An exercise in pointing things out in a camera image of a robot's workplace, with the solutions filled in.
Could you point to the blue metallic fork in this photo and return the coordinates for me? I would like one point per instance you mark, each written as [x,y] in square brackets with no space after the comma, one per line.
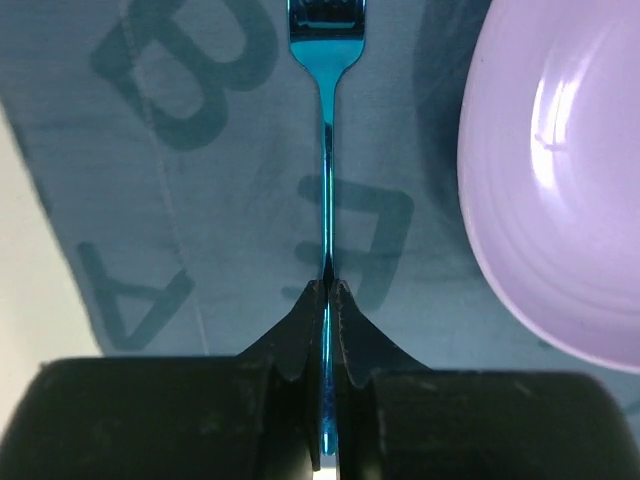
[327,37]

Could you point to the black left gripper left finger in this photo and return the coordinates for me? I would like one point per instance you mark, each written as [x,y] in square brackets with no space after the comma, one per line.
[255,415]

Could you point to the purple plastic plate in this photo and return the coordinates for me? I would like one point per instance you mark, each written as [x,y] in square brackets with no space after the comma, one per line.
[548,171]

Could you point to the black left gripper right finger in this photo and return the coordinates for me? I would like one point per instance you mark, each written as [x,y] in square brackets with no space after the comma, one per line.
[398,419]

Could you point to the blue letter-print placemat cloth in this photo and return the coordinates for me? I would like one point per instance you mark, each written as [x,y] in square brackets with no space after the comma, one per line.
[160,183]

